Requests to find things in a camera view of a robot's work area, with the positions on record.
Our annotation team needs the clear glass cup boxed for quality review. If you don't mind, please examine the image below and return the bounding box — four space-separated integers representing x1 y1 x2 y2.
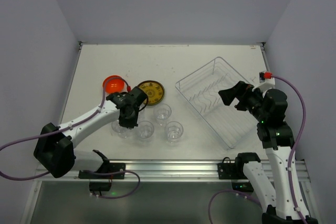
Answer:
165 121 184 143
135 121 154 142
153 103 172 126
111 121 133 138
138 110 145 123

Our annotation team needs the yellow patterned plate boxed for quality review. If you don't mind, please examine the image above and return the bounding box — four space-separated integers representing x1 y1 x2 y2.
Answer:
137 80 165 106

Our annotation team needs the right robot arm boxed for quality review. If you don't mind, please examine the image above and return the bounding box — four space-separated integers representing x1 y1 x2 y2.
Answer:
218 81 318 223

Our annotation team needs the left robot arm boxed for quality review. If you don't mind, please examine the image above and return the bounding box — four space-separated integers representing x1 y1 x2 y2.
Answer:
34 87 148 178

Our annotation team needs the orange bowl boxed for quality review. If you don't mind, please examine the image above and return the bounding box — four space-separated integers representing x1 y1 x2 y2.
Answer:
102 75 125 94

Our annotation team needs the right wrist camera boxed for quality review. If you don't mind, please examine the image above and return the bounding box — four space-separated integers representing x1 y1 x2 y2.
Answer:
253 71 275 92

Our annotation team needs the white wire dish rack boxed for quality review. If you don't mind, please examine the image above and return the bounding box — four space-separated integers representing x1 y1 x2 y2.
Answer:
175 57 257 149

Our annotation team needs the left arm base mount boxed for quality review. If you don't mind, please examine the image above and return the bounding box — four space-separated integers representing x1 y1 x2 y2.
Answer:
76 150 126 179

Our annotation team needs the aluminium mounting rail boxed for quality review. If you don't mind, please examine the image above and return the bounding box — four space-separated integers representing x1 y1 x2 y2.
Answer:
35 159 310 182

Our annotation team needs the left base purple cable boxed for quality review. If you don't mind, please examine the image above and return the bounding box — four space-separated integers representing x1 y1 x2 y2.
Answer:
89 170 141 199

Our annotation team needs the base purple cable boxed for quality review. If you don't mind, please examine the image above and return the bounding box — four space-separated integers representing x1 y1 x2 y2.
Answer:
208 189 263 224
89 170 141 199

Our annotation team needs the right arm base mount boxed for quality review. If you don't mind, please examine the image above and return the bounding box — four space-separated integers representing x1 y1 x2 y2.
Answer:
217 153 261 180

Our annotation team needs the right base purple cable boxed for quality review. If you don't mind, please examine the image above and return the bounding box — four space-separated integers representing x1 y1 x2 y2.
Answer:
208 189 263 224

